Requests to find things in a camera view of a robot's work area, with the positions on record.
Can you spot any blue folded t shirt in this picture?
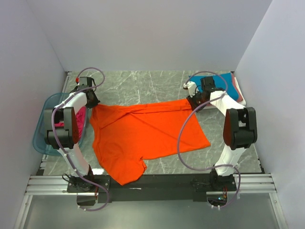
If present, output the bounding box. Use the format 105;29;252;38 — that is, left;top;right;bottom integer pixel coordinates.
188;73;240;100

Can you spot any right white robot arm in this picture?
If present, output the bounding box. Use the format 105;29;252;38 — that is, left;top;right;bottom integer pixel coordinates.
183;76;257;190

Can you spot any pink folded t shirt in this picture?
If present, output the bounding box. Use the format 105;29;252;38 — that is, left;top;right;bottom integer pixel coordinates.
231;73;244;103

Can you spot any white folded t shirt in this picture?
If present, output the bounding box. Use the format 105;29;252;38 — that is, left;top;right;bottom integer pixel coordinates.
209;73;246;114

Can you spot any orange t shirt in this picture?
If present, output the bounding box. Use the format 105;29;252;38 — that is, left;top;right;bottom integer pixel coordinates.
90;99;211;185

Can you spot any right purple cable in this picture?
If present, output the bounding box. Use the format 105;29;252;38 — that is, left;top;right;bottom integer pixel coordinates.
177;71;240;209

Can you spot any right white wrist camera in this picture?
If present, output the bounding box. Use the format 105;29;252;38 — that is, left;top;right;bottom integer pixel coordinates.
183;81;199;97

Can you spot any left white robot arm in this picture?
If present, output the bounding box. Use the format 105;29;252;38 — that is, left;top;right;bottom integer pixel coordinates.
43;77;99;192

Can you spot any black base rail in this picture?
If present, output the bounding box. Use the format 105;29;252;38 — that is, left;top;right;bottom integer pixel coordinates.
67;171;238;205

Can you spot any magenta crumpled t shirt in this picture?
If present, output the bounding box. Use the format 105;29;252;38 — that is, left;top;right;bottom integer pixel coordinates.
54;106;87;140

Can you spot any teal plastic bin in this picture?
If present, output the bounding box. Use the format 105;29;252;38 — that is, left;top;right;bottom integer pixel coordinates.
32;93;89;156

